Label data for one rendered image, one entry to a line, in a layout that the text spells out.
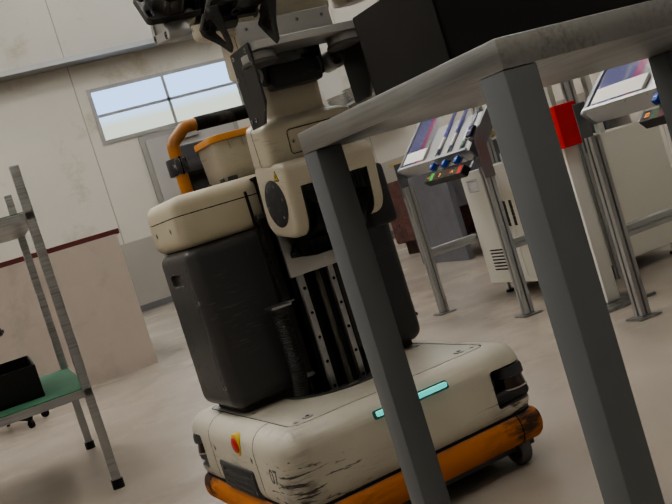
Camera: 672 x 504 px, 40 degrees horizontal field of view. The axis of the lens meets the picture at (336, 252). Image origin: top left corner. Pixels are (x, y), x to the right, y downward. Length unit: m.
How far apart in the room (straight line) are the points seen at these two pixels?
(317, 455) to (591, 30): 1.16
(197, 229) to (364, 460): 0.65
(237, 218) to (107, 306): 4.01
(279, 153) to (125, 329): 4.28
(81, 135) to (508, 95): 11.41
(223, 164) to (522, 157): 1.42
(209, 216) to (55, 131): 10.07
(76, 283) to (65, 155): 6.13
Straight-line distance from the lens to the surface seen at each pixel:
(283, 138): 1.95
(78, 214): 12.05
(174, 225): 2.13
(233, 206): 2.16
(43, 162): 12.09
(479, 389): 2.05
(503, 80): 0.86
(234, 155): 2.23
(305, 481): 1.87
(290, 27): 1.99
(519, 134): 0.86
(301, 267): 2.11
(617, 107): 3.06
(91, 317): 6.11
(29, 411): 3.11
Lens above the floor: 0.71
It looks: 3 degrees down
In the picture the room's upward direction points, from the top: 17 degrees counter-clockwise
